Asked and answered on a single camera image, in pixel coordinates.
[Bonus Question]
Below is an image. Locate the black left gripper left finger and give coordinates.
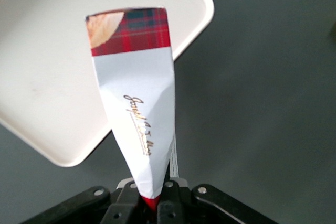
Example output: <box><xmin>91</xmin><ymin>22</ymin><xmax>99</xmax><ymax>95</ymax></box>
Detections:
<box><xmin>22</xmin><ymin>181</ymin><xmax>140</xmax><ymax>224</ymax></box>

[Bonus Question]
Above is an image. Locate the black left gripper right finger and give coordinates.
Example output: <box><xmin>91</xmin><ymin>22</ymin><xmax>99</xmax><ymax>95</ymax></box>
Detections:
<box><xmin>156</xmin><ymin>179</ymin><xmax>279</xmax><ymax>224</ymax></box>

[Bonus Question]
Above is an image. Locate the red tartan cookie box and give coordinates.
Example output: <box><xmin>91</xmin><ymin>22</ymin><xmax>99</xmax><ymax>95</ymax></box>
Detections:
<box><xmin>85</xmin><ymin>6</ymin><xmax>182</xmax><ymax>213</ymax></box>

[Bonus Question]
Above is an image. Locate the white plastic tray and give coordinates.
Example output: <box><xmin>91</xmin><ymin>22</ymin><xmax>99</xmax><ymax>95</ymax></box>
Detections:
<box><xmin>0</xmin><ymin>0</ymin><xmax>215</xmax><ymax>168</ymax></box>

